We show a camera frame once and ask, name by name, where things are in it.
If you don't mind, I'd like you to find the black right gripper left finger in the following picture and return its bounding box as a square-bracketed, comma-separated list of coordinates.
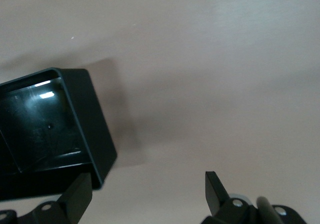
[17, 172, 94, 224]

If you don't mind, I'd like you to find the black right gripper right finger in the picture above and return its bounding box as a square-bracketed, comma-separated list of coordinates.
[202, 171, 261, 224]

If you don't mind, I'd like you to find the black plastic tray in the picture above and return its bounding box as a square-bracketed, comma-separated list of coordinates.
[0, 67, 118, 202]

